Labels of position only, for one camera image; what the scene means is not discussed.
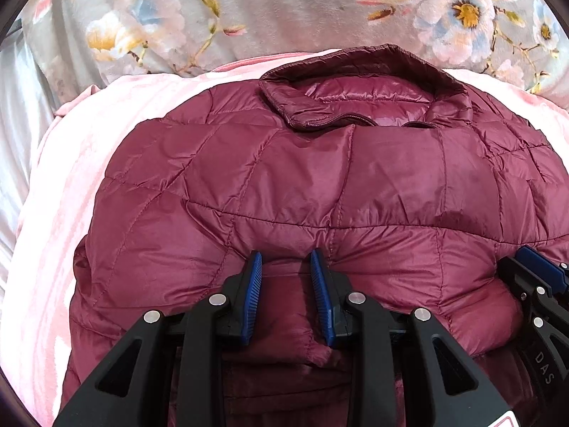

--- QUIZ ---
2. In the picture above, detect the maroon quilted puffer jacket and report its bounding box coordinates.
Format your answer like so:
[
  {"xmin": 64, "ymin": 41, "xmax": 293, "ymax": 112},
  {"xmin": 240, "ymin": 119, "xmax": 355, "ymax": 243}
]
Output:
[{"xmin": 60, "ymin": 42, "xmax": 569, "ymax": 427}]

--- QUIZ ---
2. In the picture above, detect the pink bow-print blanket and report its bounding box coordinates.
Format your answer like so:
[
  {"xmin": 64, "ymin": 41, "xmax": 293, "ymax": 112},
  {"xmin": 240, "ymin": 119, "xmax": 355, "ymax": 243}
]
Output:
[{"xmin": 0, "ymin": 48, "xmax": 569, "ymax": 427}]

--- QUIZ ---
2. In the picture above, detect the silver satin curtain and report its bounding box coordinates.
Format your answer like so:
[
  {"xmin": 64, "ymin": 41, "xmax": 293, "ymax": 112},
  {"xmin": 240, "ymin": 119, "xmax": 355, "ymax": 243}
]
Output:
[{"xmin": 0, "ymin": 22, "xmax": 58, "ymax": 292}]

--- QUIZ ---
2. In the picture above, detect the grey floral bed sheet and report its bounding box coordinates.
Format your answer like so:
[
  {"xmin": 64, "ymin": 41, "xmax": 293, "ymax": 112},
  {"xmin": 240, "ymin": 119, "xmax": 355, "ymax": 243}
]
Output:
[{"xmin": 21, "ymin": 0, "xmax": 568, "ymax": 107}]

